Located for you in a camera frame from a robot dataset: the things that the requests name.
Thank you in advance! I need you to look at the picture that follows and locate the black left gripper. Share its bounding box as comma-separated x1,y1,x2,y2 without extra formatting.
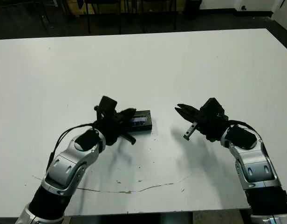
93,105,137,147

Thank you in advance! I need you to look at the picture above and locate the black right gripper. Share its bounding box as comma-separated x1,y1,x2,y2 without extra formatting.
173,104,230,142

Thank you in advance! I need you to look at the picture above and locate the black box lid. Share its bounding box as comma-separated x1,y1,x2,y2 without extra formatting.
128,109,154,135

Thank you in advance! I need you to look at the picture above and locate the black waste bin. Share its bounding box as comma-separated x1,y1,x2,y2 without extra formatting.
185,0,202,21

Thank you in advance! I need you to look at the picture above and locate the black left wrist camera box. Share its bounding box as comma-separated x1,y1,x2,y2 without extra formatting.
98,95,118,115

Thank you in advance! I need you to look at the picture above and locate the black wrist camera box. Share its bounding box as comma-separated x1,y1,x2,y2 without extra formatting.
200,97,225,115
98,95,118,115

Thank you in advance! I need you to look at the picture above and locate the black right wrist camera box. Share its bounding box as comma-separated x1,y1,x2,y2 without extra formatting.
200,97,225,115

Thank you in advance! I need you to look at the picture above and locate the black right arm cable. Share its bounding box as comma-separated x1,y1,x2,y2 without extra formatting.
227,119,263,142

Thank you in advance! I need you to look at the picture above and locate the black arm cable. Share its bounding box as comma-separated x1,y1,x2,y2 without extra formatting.
227,119,263,142
47,121,100,175

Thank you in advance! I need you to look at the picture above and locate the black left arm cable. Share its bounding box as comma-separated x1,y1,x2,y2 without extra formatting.
47,121,100,175

